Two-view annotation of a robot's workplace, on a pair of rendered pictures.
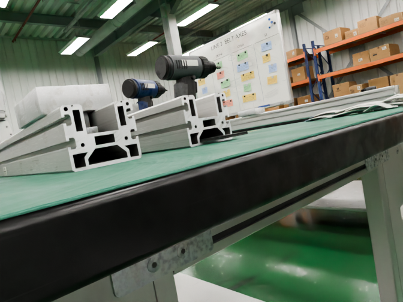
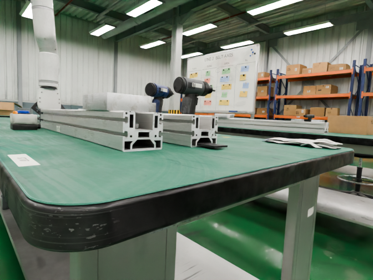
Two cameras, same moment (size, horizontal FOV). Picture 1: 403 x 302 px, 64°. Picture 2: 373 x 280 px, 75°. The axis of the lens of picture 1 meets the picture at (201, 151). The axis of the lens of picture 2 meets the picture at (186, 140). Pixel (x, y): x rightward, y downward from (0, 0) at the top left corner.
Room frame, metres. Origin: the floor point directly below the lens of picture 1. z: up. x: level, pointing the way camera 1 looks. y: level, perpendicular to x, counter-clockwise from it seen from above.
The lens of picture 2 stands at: (-0.10, 0.05, 0.86)
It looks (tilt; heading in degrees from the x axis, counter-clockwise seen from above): 5 degrees down; 358
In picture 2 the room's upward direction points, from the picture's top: 3 degrees clockwise
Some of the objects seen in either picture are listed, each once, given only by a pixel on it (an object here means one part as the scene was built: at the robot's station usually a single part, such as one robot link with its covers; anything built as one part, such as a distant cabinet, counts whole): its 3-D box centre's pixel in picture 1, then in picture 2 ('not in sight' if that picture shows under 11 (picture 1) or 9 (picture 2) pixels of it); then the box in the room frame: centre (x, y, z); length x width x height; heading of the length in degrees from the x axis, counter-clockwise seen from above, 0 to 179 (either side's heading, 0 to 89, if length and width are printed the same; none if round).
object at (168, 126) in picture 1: (111, 141); (132, 123); (0.87, 0.23, 0.82); 0.80 x 0.10 x 0.09; 39
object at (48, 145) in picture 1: (34, 153); (82, 122); (0.75, 0.38, 0.82); 0.80 x 0.10 x 0.09; 39
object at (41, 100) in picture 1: (63, 115); (114, 108); (0.56, 0.22, 0.87); 0.16 x 0.11 x 0.07; 39
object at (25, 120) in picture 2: not in sight; (26, 121); (0.89, 0.65, 0.81); 0.10 x 0.08 x 0.06; 129
